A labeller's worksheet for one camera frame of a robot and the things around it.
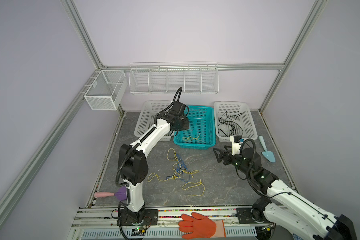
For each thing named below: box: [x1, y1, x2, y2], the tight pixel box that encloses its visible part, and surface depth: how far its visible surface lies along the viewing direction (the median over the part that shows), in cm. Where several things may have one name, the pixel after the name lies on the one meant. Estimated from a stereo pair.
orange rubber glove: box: [178, 212, 227, 240], surface depth 72 cm
